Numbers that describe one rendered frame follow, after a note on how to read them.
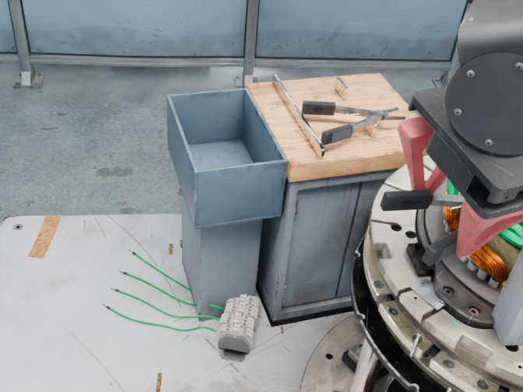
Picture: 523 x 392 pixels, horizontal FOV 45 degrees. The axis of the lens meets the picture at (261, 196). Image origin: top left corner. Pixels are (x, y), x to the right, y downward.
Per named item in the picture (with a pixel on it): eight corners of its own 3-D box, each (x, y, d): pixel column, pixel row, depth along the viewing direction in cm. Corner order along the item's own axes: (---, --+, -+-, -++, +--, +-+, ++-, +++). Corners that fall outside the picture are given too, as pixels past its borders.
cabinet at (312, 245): (271, 327, 89) (290, 182, 72) (236, 239, 102) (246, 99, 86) (394, 303, 94) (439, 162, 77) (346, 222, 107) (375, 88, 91)
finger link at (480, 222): (444, 288, 45) (495, 199, 39) (393, 218, 50) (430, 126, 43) (517, 265, 48) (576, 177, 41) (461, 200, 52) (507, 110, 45)
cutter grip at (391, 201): (382, 211, 50) (387, 197, 49) (379, 204, 50) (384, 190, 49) (428, 209, 51) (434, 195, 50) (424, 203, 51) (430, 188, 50)
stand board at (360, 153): (289, 183, 72) (291, 166, 70) (243, 99, 86) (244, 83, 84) (442, 162, 77) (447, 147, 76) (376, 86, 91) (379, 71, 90)
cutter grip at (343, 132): (324, 146, 72) (325, 134, 71) (319, 142, 72) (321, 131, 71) (351, 138, 73) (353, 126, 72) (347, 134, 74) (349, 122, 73)
